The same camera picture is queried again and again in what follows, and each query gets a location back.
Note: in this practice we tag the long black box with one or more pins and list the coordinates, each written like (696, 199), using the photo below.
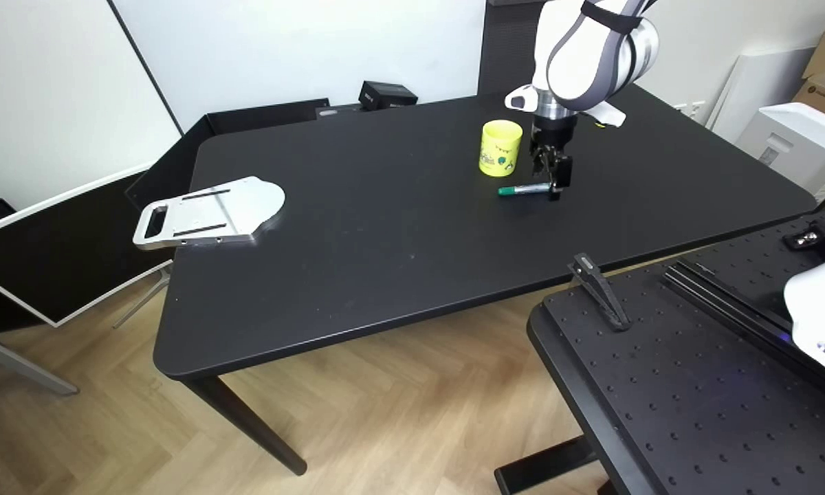
(256, 118)

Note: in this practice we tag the black table leg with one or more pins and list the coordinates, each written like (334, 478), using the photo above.
(248, 422)

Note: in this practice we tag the yellow-green cup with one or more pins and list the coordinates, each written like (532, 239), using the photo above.
(501, 147)

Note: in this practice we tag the large whiteboard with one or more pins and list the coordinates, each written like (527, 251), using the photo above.
(319, 50)

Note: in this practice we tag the green marker with white label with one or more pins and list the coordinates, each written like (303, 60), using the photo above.
(520, 192)

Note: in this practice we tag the white box-shaped appliance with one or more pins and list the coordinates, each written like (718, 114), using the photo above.
(802, 142)

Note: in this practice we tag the small black box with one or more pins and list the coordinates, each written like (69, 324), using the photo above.
(386, 96)

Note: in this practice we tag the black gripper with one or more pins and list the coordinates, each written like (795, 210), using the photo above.
(556, 130)

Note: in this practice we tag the black perforated robot table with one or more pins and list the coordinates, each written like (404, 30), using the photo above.
(689, 402)

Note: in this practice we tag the black pillar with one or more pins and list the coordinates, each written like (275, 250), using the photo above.
(503, 46)

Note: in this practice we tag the white flat panel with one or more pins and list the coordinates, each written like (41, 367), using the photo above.
(751, 92)

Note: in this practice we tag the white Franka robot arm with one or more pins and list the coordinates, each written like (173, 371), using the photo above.
(587, 50)

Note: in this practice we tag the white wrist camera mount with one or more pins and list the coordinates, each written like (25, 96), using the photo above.
(605, 114)

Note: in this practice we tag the white-framed black panel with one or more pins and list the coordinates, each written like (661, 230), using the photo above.
(56, 251)

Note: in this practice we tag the grey metal leg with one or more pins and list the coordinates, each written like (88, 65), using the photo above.
(17, 362)

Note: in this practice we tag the black aluminium rail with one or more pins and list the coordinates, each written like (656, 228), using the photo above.
(723, 299)

